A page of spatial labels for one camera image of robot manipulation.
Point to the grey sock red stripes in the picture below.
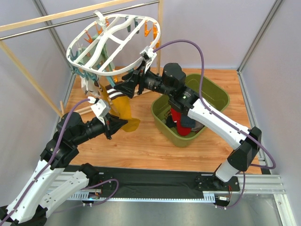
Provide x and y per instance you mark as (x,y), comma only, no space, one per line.
(198,126)

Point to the olive green plastic basket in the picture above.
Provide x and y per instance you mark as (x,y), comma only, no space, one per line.
(160,108)

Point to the white round clip hanger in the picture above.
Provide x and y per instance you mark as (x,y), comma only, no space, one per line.
(120,31)

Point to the metal hanging rod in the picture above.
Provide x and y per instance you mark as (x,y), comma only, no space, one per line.
(78,20)

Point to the mustard yellow sock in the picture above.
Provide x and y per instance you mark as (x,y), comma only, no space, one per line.
(104,93)
(121,104)

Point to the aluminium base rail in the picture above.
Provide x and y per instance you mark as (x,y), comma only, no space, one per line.
(249,184)

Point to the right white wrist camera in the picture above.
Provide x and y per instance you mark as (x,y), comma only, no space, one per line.
(148,56)

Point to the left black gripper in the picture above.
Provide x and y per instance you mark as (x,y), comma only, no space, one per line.
(107,127)

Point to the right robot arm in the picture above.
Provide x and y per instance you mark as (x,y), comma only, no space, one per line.
(244,141)

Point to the navy blue sock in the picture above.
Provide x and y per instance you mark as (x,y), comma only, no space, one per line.
(187,122)

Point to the white sock black stripes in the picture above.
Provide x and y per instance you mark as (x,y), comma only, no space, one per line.
(89,88)

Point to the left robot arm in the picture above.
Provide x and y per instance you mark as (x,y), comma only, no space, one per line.
(36,203)

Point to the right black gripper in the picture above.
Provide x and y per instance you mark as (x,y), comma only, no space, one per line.
(140,79)

